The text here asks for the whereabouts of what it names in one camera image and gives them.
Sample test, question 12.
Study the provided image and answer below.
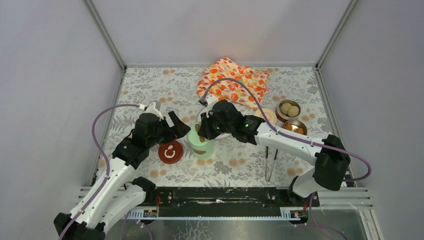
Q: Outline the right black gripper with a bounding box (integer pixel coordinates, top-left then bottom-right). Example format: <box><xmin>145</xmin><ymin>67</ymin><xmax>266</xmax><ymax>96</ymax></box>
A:
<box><xmin>198</xmin><ymin>109</ymin><xmax>234</xmax><ymax>141</ymax></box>

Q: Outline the green container cup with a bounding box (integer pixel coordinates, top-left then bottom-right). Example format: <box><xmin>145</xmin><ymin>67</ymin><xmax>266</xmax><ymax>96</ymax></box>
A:
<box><xmin>188</xmin><ymin>136</ymin><xmax>215</xmax><ymax>160</ymax></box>

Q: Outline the cream lid pink handle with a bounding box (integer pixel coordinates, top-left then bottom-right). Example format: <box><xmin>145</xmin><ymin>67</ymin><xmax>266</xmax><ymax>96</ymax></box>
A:
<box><xmin>253</xmin><ymin>108</ymin><xmax>278</xmax><ymax>125</ymax></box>

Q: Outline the red lined steel bowl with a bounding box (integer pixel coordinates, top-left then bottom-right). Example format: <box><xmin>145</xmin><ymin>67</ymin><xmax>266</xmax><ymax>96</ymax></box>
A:
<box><xmin>283</xmin><ymin>120</ymin><xmax>308</xmax><ymax>135</ymax></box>

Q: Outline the green lid brown handle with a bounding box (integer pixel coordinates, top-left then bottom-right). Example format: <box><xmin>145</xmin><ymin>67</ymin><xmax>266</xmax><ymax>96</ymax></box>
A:
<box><xmin>187</xmin><ymin>122</ymin><xmax>212</xmax><ymax>148</ymax></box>

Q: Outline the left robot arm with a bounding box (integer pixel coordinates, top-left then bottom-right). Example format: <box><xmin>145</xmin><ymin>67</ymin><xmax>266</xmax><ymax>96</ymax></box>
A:
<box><xmin>53</xmin><ymin>111</ymin><xmax>191</xmax><ymax>240</ymax></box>

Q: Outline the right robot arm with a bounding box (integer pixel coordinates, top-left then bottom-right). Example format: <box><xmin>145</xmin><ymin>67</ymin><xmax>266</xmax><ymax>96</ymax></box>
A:
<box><xmin>197</xmin><ymin>98</ymin><xmax>351</xmax><ymax>206</ymax></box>

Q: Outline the floral tablecloth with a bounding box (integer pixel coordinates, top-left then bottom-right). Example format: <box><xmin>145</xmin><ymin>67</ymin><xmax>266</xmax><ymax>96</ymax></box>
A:
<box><xmin>104</xmin><ymin>66</ymin><xmax>332</xmax><ymax>187</ymax></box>

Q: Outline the white plate blue rim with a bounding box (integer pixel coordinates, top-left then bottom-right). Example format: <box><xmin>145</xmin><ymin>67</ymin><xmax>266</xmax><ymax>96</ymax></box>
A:
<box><xmin>197</xmin><ymin>107</ymin><xmax>231</xmax><ymax>140</ymax></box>

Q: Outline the red brown round lid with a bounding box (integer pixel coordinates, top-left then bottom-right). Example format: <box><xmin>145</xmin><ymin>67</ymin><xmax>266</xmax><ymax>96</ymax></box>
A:
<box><xmin>158</xmin><ymin>140</ymin><xmax>184</xmax><ymax>165</ymax></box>

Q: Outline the floral orange cloth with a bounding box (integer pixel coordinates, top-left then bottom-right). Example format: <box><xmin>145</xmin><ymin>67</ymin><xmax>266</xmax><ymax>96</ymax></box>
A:
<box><xmin>196</xmin><ymin>57</ymin><xmax>270</xmax><ymax>110</ymax></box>

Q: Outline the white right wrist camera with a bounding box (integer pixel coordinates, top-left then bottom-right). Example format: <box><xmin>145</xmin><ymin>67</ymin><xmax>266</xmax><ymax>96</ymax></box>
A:
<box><xmin>197</xmin><ymin>94</ymin><xmax>219</xmax><ymax>121</ymax></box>

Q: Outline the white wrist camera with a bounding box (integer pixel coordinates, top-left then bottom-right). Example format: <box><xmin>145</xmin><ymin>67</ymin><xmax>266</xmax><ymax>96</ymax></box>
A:
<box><xmin>197</xmin><ymin>94</ymin><xmax>219</xmax><ymax>121</ymax></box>
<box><xmin>144</xmin><ymin>100</ymin><xmax>164</xmax><ymax>120</ymax></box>

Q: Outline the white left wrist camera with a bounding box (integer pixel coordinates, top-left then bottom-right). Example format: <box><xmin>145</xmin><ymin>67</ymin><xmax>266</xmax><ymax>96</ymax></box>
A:
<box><xmin>144</xmin><ymin>100</ymin><xmax>164</xmax><ymax>120</ymax></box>

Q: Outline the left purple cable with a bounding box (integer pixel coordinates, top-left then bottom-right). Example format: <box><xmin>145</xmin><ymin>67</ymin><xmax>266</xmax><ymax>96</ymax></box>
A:
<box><xmin>57</xmin><ymin>103</ymin><xmax>147</xmax><ymax>240</ymax></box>

